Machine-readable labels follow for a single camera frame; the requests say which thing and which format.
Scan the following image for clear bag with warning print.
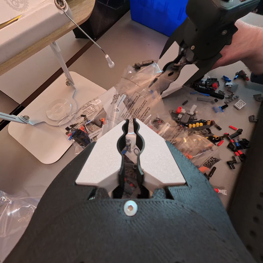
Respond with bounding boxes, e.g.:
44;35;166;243
66;99;107;128

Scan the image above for empty clear plastic bag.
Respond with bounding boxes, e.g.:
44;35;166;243
0;190;40;249

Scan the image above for pile of lego pieces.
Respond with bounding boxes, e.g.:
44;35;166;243
169;70;258;179

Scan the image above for clear bag of dark parts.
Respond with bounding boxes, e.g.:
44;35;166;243
65;118;103;149

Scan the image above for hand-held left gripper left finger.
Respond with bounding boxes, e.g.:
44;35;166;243
75;119;130;198

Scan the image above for partly built lego engine block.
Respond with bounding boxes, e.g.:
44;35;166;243
181;119;214;140

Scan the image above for clear bags of parts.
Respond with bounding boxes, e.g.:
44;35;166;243
102;62;223;171

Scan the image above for person's right forearm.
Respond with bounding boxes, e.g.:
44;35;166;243
250;71;263;83

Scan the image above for metal page holder wire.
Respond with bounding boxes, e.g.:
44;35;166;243
54;0;115;68

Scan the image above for blue plastic bin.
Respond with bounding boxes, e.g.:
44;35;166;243
129;0;189;37

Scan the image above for black curved lego piece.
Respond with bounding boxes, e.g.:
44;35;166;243
134;60;154;69

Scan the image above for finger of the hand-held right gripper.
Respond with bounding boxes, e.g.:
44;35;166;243
158;64;200;98
148;41;182;88

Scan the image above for person's right hand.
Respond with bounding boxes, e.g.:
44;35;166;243
212;19;263;75

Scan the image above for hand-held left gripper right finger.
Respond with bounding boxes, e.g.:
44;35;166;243
133;118;186;195

